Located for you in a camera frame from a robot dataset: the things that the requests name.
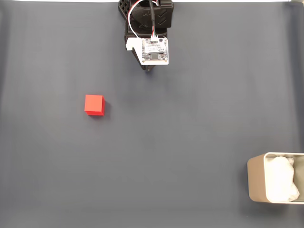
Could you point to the red cube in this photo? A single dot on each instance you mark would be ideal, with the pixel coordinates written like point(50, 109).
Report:
point(93, 103)

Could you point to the white rounded box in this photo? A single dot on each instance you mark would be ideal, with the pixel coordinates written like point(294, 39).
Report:
point(255, 178)

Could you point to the grey table mat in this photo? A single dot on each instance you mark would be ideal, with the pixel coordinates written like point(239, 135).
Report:
point(166, 142)

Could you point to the white crumpled cloth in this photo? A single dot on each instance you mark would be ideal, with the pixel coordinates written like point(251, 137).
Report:
point(280, 178)

